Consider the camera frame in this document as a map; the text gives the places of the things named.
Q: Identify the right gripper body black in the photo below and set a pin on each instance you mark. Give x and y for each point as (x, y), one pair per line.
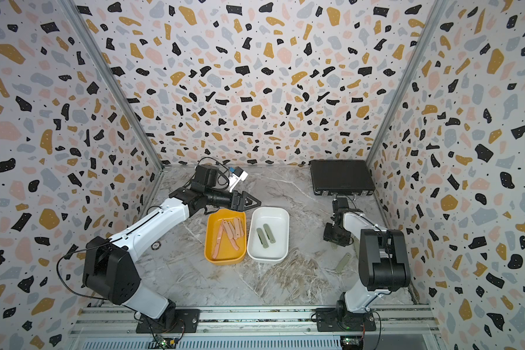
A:
(333, 235)

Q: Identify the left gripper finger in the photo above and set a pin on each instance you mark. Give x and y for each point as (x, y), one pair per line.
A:
(249, 199)
(254, 205)

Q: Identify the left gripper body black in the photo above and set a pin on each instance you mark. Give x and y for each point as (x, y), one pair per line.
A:
(220, 198)

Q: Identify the green folding knife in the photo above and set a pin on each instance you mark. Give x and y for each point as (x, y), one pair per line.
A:
(269, 234)
(262, 238)
(343, 263)

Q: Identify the white storage box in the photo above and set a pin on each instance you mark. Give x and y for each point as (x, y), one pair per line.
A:
(279, 221)

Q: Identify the pink folding knife angled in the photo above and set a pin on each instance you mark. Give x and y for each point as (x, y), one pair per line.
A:
(239, 232)

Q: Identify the pink folding knife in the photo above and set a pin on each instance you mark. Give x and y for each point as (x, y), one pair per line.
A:
(230, 230)

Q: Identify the yellow storage box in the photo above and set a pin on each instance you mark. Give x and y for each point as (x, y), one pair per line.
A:
(227, 255)

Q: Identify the long pink fruit knife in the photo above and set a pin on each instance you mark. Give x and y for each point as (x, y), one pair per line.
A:
(218, 241)

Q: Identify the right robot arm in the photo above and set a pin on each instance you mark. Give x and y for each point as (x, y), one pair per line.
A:
(383, 266)

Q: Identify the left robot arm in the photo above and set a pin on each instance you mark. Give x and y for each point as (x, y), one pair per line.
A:
(109, 268)

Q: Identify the black carrying case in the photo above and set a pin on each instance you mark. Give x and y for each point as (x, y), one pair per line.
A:
(341, 177)

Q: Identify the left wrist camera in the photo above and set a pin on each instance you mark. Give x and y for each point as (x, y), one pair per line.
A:
(236, 175)

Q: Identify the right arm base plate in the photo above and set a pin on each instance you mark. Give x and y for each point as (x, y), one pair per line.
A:
(333, 320)

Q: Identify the aluminium mounting rail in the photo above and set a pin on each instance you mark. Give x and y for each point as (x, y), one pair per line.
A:
(260, 327)

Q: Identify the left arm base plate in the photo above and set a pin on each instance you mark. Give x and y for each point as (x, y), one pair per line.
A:
(172, 321)

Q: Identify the circuit board with wires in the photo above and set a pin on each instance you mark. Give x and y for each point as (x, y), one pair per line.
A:
(166, 343)

